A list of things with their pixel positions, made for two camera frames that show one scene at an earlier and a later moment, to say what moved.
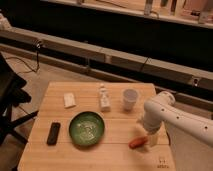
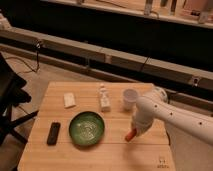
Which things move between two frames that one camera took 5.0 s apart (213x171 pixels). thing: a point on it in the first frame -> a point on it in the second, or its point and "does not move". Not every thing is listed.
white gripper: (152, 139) -> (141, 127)
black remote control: (53, 134) does not move
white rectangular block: (69, 99) does not move
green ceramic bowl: (86, 128) does not move
